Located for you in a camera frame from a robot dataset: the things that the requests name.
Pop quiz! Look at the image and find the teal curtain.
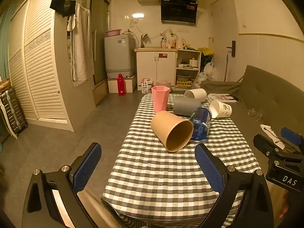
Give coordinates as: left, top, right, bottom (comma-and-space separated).
0, 5, 15, 78

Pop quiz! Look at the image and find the black door handle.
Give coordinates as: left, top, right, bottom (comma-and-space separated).
227, 41, 236, 57

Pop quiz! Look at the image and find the blue plastic water bottle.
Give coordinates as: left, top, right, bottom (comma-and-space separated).
190, 106, 212, 141

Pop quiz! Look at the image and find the red bottle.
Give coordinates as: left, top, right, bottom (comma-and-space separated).
117, 74, 126, 96

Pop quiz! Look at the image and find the white cup with plant print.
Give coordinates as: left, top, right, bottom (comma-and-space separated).
209, 100, 232, 119

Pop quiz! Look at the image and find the magazine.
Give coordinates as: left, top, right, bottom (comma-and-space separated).
207, 93, 238, 104

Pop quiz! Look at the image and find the small printed cardboard box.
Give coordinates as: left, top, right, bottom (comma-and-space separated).
142, 78, 153, 93

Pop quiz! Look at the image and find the black hanging cloth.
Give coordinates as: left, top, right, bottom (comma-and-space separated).
50, 0, 76, 18

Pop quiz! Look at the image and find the white washing machine stand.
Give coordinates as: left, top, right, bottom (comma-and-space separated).
107, 75, 138, 93

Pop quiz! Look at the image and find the white hanging towel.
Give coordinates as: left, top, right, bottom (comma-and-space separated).
67, 3, 92, 86

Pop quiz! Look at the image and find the white plastic bag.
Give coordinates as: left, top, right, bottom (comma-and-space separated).
192, 72, 207, 89
203, 62, 218, 80

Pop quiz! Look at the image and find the white louvred wardrobe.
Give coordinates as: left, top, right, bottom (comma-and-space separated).
8, 0, 95, 131

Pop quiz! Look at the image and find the grey cup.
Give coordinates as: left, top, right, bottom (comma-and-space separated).
173, 97, 202, 116

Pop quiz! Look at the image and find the brown paper cup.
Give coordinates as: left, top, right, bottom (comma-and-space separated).
151, 111, 194, 152

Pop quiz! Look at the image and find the mop handle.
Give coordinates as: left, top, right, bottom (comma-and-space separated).
224, 53, 230, 82

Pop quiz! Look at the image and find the dark ribbed suitcase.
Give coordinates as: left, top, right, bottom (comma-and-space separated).
0, 88, 28, 135

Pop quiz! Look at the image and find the open kitchen shelf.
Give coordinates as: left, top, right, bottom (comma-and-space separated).
176, 49, 202, 87

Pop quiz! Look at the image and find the person's right hand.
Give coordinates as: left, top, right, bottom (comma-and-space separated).
278, 190, 300, 220

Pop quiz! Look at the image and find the pink cup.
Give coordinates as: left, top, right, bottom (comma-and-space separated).
151, 86, 170, 112

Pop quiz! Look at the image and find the glass shower door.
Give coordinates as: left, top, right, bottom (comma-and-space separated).
90, 0, 111, 86

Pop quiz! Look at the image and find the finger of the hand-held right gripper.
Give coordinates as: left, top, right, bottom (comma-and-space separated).
253, 134, 286, 158
281, 127, 304, 151

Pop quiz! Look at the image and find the white sink cabinet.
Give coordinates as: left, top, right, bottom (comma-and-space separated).
134, 47, 178, 91

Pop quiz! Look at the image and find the beige cup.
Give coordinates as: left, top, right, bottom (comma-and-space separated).
184, 88, 207, 102

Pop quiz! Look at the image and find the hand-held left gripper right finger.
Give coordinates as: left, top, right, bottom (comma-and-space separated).
195, 143, 275, 228

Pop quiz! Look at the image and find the white door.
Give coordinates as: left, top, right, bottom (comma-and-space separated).
210, 0, 239, 82

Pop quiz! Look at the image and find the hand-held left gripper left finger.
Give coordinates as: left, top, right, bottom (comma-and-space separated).
22, 142, 102, 228

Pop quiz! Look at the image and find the grey washing machine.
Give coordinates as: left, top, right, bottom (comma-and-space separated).
104, 34, 136, 78

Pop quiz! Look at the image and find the grey checked tablecloth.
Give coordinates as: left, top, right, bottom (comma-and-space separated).
102, 93, 260, 228

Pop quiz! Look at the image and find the clear plastic wrapper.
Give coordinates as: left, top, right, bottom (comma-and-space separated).
248, 109, 264, 120

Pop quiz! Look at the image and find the black range hood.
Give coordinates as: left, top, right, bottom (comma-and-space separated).
161, 0, 199, 25

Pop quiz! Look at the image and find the grey sofa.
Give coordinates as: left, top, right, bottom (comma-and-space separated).
201, 65, 304, 195

